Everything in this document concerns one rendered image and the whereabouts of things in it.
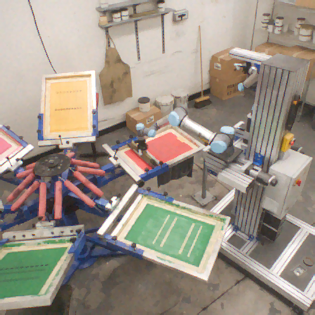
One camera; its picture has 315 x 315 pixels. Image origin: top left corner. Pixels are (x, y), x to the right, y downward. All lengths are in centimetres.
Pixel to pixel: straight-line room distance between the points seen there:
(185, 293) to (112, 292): 72
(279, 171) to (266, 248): 102
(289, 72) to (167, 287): 224
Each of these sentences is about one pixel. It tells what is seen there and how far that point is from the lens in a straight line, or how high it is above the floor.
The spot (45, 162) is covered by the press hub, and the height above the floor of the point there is 131.
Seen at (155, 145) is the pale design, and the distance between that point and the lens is 329.
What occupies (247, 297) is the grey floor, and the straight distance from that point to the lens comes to 333.
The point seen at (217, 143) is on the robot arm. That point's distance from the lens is 246.
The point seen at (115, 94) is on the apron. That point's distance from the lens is 505.
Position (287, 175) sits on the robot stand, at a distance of 264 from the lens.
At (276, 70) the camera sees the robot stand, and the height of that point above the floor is 200.
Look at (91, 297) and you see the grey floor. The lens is 337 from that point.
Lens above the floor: 290
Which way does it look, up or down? 38 degrees down
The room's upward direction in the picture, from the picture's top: 4 degrees counter-clockwise
